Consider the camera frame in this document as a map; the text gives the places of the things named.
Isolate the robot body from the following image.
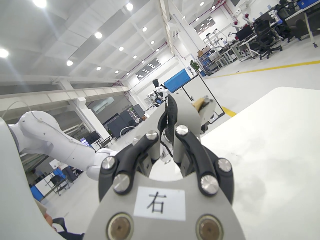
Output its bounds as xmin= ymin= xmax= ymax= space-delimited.
xmin=0 ymin=116 xmax=67 ymax=240

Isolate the thin white cable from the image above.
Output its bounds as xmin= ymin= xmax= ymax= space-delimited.
xmin=0 ymin=101 xmax=100 ymax=153

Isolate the white desk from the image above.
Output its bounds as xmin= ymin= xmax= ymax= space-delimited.
xmin=284 ymin=5 xmax=320 ymax=49

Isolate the green potted plant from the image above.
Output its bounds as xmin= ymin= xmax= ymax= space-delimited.
xmin=189 ymin=60 xmax=200 ymax=76

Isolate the padlock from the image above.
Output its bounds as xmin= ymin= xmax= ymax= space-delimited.
xmin=191 ymin=95 xmax=215 ymax=125

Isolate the blue screen panel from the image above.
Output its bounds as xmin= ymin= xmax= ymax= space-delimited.
xmin=164 ymin=68 xmax=192 ymax=93

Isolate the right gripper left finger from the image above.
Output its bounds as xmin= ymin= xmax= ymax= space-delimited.
xmin=99 ymin=101 xmax=168 ymax=199

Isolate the black cable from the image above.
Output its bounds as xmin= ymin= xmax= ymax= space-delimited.
xmin=160 ymin=138 xmax=175 ymax=159

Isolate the black office chair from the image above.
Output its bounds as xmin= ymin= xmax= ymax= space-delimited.
xmin=277 ymin=0 xmax=306 ymax=42
xmin=251 ymin=18 xmax=283 ymax=60

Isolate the person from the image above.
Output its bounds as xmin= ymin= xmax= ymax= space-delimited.
xmin=34 ymin=197 xmax=86 ymax=240

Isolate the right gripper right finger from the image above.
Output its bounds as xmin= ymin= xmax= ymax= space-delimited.
xmin=165 ymin=94 xmax=234 ymax=198

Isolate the blue plastic crate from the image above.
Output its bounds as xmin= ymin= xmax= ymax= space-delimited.
xmin=297 ymin=0 xmax=320 ymax=9

